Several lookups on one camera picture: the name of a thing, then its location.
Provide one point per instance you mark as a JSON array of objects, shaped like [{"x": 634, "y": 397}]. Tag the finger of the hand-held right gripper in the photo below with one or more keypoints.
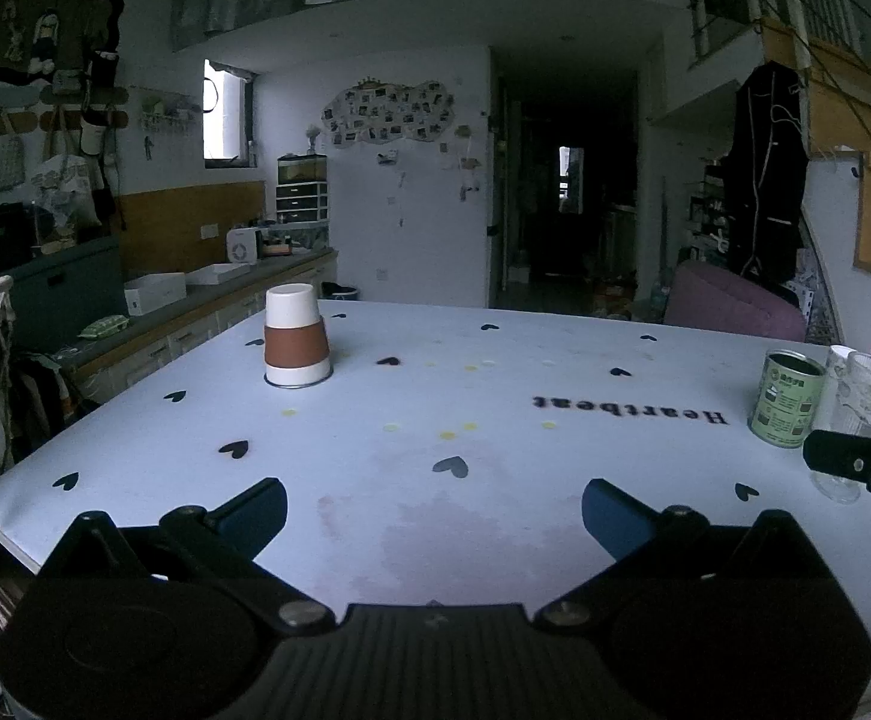
[{"x": 848, "y": 454}]

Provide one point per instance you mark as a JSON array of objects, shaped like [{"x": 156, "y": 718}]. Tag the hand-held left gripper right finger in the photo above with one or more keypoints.
[{"x": 615, "y": 516}]

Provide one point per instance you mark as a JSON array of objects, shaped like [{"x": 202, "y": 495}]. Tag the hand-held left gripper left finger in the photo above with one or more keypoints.
[{"x": 254, "y": 514}]

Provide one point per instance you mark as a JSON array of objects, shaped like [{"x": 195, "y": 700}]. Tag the white cup with brown sleeve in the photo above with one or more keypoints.
[{"x": 297, "y": 345}]

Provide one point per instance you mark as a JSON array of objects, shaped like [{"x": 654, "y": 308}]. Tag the clear glass cup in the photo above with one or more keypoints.
[{"x": 859, "y": 397}]

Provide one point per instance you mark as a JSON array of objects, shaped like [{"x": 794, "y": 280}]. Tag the green tin can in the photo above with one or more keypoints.
[{"x": 784, "y": 397}]

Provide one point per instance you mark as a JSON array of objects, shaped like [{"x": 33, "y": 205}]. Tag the pink armchair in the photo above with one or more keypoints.
[{"x": 728, "y": 304}]

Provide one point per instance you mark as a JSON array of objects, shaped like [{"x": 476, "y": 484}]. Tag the long counter cabinet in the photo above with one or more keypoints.
[{"x": 203, "y": 307}]

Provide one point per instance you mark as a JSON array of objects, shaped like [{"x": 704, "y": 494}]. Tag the green patterned pouch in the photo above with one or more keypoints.
[{"x": 104, "y": 325}]

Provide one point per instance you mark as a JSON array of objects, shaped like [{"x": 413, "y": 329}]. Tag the white cardboard box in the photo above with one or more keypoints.
[{"x": 154, "y": 292}]

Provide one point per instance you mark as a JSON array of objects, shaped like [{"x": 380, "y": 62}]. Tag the small white appliance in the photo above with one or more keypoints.
[{"x": 242, "y": 246}]

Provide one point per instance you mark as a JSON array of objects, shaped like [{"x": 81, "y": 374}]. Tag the teal storage cabinet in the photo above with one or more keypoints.
[{"x": 68, "y": 289}]

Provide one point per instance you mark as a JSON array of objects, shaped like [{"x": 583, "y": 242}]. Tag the black hanging coat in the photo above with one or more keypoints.
[{"x": 765, "y": 165}]

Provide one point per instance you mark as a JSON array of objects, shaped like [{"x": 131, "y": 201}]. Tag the small drawer organizer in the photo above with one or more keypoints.
[{"x": 302, "y": 191}]

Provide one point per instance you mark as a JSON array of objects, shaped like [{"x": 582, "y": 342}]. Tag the window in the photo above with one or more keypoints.
[{"x": 224, "y": 116}]

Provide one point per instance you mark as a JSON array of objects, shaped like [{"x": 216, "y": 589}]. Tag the cloud-shaped photo board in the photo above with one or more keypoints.
[{"x": 390, "y": 114}]

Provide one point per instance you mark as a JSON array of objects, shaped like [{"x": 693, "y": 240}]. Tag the dark framed wall picture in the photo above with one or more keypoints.
[{"x": 38, "y": 30}]

